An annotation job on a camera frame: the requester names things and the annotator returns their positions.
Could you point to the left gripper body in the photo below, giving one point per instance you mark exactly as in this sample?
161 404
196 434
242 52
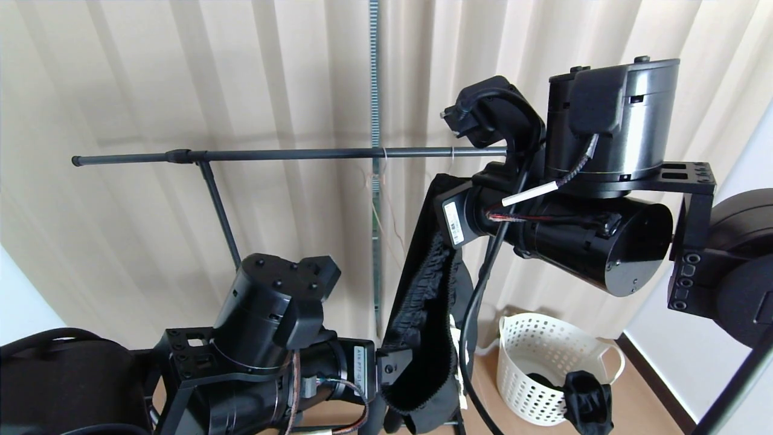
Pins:
253 411

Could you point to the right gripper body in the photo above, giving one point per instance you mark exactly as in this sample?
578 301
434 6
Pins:
580 241

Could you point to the black shorts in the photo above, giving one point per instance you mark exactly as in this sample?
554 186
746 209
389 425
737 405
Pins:
423 338

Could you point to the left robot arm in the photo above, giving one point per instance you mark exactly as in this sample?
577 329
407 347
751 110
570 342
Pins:
259 302

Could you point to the white laundry basket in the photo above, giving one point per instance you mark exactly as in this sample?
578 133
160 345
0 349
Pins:
537 344

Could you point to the black clothes rack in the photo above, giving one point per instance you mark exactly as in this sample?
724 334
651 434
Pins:
290 154

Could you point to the black garment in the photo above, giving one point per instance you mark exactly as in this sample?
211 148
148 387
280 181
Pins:
589 399

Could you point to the beige curtain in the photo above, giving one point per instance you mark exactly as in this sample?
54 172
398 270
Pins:
151 78

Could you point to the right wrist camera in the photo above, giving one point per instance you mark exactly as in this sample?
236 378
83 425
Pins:
489 115

